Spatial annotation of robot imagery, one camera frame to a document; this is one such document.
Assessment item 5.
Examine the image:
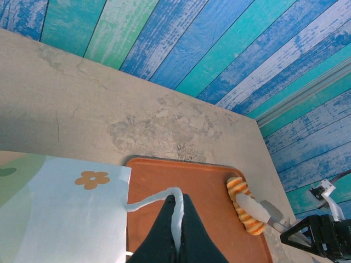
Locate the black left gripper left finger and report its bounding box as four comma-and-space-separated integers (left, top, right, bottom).
125, 197, 178, 263

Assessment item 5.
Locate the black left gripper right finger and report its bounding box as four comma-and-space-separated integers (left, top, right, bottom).
178, 193, 230, 263

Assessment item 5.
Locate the long ridged striped fake bread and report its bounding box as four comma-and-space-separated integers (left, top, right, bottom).
226, 176, 266, 236

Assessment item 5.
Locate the white paper bag with handles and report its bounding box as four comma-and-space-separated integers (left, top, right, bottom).
0, 150, 184, 263

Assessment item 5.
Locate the brown rectangular tray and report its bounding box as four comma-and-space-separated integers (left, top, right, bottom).
125, 156, 274, 263

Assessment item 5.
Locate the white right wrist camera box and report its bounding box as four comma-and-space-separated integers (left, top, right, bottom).
309, 179, 346, 221

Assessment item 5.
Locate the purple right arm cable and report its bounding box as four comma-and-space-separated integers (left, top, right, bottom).
330, 169, 351, 184

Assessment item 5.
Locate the aluminium corner post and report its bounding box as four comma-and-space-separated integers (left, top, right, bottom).
254, 57, 351, 127

